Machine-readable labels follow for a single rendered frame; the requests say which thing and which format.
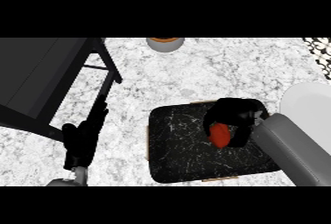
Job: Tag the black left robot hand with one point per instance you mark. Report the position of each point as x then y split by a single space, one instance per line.
84 137

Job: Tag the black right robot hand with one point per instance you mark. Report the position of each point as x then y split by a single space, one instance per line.
235 111

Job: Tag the red bell pepper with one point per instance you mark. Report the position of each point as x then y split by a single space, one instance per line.
219 135

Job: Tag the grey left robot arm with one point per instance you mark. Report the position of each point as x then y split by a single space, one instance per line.
73 178

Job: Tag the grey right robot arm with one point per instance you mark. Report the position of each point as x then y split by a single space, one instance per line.
293 151

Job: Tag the black marble tray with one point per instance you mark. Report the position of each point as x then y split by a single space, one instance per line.
194 145

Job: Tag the white plate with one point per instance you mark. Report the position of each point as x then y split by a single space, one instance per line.
308 113

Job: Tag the black and white patterned object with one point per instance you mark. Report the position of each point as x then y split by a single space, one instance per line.
319 54

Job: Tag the grey pot with orange rim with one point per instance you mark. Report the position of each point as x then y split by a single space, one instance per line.
166 44

